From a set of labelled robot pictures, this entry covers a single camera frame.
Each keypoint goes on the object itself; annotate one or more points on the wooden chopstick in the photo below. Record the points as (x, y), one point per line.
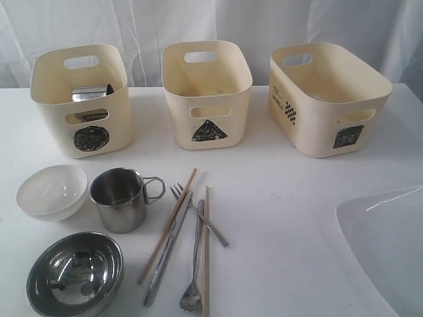
(206, 273)
(167, 227)

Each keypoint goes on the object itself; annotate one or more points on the steel mug with solid handle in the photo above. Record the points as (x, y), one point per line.
(80, 94)

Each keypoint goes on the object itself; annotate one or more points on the white ceramic bowl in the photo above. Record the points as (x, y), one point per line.
(53, 193)

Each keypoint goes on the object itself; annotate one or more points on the stainless steel bowl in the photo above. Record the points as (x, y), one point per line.
(79, 275)

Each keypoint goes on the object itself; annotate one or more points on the stainless steel table knife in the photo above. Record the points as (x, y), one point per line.
(162, 264)

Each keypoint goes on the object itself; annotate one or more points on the stainless steel fork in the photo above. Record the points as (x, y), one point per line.
(177, 191)

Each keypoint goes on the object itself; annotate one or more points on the cream bin with triangle mark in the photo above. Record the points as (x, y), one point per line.
(207, 89)

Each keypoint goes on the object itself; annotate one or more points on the cream bin with square mark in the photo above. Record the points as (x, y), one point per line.
(325, 99)

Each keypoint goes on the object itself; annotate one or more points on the cream bin with circle mark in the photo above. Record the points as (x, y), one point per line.
(55, 75)

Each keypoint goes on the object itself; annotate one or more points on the stainless steel spoon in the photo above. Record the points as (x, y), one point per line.
(191, 300)

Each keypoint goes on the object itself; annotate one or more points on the white square plate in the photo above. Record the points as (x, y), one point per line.
(384, 232)

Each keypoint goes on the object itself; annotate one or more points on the white curtain backdrop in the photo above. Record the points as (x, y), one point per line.
(385, 34)

